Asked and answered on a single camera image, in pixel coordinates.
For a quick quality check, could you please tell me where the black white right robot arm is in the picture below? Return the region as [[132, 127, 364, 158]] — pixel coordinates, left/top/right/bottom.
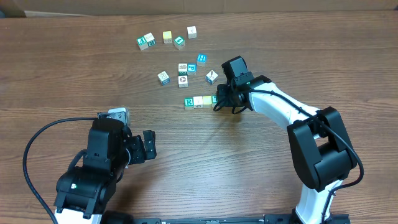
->
[[214, 56, 364, 223]]

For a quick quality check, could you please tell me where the yellow top wooden block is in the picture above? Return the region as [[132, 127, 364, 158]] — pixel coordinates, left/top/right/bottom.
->
[[162, 31, 173, 44]]

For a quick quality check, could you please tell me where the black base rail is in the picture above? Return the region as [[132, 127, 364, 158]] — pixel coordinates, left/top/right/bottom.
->
[[102, 213, 351, 224]]

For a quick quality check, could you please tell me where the wooden block green 2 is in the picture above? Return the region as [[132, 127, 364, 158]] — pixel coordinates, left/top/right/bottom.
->
[[144, 32, 156, 47]]

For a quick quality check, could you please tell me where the white 7 wooden block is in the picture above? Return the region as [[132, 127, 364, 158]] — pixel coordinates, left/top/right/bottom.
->
[[193, 96, 203, 108]]

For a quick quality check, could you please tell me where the wooden block brain picture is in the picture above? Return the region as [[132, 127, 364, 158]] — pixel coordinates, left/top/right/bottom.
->
[[178, 63, 188, 76]]

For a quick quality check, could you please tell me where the green R wooden block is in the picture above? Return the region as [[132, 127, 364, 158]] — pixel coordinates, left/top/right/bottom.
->
[[184, 98, 194, 110]]

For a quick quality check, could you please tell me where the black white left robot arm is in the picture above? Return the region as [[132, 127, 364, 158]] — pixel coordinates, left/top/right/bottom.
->
[[54, 118, 157, 223]]

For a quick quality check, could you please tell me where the blue H wooden block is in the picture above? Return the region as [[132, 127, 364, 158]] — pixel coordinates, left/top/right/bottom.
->
[[197, 54, 207, 67]]

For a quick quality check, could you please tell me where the green J wooden block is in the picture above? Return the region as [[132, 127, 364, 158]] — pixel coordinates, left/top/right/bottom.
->
[[136, 37, 149, 50]]

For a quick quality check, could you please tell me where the plain white wooden block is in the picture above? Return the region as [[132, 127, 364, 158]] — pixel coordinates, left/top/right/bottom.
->
[[187, 26, 197, 39]]

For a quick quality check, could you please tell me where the green A wooden block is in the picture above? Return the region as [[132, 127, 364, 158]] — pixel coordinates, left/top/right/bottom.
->
[[174, 36, 186, 50]]

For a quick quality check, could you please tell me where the white block blue side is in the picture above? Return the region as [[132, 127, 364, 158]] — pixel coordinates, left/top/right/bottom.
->
[[205, 70, 218, 85]]

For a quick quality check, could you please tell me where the yellow I wooden block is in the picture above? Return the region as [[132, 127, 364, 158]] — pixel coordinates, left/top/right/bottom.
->
[[202, 96, 213, 108]]

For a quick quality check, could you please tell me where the white block round picture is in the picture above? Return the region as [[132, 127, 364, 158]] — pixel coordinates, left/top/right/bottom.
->
[[178, 75, 188, 88]]

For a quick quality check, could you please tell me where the blue P wooden block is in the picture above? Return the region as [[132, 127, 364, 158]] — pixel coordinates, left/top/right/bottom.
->
[[187, 63, 197, 75]]

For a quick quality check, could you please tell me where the green 7 wooden block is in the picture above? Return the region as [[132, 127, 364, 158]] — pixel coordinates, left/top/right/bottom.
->
[[211, 95, 218, 108]]

